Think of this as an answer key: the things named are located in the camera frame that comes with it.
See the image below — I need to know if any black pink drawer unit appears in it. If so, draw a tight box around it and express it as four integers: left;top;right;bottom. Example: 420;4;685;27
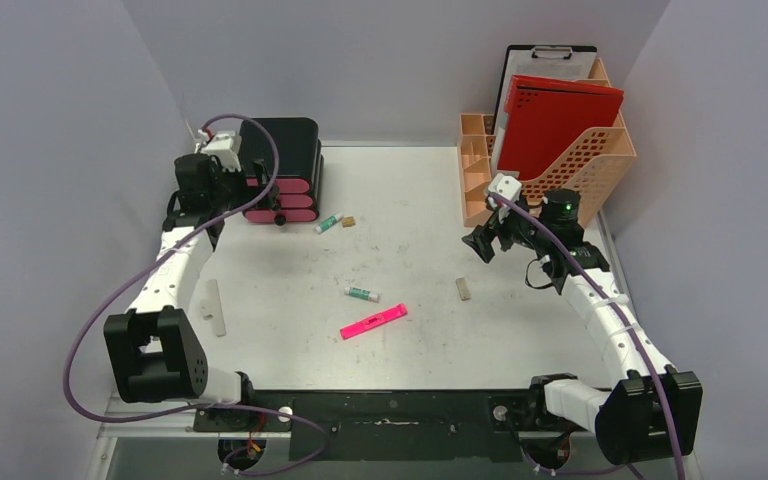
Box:
239;117;324;226

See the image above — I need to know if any thick red binder folder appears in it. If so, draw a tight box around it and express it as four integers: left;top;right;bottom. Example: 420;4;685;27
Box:
494;75;624;180

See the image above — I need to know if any black clipboard with paper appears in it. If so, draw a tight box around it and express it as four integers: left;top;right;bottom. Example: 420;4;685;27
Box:
490;44;598;134

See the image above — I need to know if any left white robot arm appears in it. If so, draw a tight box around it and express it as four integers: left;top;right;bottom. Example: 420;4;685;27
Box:
103;153;280;431

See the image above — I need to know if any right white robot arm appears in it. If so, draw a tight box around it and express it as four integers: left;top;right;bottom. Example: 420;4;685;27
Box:
462;184;703;477

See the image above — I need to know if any small beige eraser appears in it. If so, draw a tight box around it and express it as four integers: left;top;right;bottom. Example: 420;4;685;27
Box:
455;277;471;301

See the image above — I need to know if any pink highlighter marker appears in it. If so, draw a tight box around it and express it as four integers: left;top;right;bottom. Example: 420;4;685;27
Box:
339;303;408;340

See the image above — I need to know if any white plastic ruler piece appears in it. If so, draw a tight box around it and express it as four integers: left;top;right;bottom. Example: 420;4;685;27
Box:
200;279;227;337

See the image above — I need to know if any green white glue stick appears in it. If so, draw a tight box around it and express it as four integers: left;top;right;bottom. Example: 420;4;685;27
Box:
344;287;381;303

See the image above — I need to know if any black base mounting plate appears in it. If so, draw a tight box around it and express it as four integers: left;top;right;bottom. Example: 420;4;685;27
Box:
193;389;591;464

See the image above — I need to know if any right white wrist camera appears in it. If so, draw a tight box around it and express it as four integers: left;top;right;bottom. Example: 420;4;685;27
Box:
484;173;522;211

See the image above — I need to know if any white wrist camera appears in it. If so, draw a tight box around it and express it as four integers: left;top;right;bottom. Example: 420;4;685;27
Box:
484;173;522;211
194;129;243;173

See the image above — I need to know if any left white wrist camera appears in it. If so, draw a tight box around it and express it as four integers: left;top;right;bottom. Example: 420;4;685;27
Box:
194;129;243;173

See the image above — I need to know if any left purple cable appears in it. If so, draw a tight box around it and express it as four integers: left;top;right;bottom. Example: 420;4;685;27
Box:
61;113;332;480

